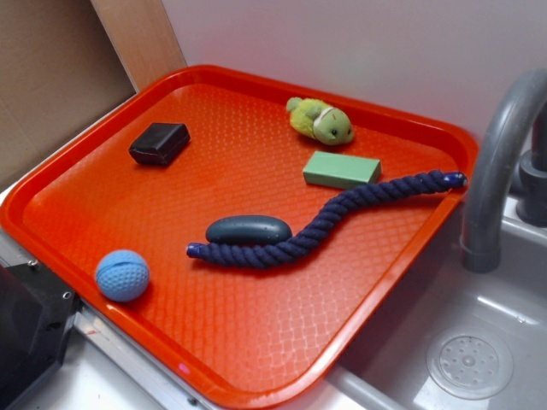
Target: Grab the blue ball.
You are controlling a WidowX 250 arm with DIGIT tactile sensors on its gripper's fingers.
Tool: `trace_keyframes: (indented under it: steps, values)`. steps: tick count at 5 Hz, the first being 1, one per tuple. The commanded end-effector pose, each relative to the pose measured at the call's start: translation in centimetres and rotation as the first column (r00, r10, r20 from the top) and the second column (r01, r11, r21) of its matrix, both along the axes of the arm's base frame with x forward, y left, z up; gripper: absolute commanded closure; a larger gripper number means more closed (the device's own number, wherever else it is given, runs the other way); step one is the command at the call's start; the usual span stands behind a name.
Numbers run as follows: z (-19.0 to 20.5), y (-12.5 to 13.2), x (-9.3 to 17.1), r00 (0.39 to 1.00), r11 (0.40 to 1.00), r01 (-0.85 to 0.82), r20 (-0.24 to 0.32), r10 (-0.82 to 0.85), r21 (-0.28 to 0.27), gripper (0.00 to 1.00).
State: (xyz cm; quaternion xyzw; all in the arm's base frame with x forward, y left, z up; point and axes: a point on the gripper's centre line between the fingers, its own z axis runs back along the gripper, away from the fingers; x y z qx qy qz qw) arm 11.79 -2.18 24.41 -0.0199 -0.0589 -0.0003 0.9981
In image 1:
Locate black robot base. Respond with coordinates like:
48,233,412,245
1,263,79,409

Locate light blue dimpled ball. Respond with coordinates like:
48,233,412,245
95,249,150,302

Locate orange plastic tray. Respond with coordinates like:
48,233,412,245
1,66,477,409

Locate dark teal oval stone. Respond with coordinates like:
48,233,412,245
205,215,293,245

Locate green rectangular block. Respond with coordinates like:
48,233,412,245
303,151,381,190

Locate green plush turtle toy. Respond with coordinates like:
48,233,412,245
285,97,354,146

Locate black rectangular block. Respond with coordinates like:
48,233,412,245
128,123,191,167

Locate grey curved faucet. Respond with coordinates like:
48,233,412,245
460,68,546,273

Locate wooden board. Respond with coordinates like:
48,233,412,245
91,0,187,92

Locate grey plastic sink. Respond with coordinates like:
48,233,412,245
324,187,547,410

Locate round sink drain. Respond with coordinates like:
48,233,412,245
426,326,514,401

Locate navy blue twisted rope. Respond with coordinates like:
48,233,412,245
186,170,468,270

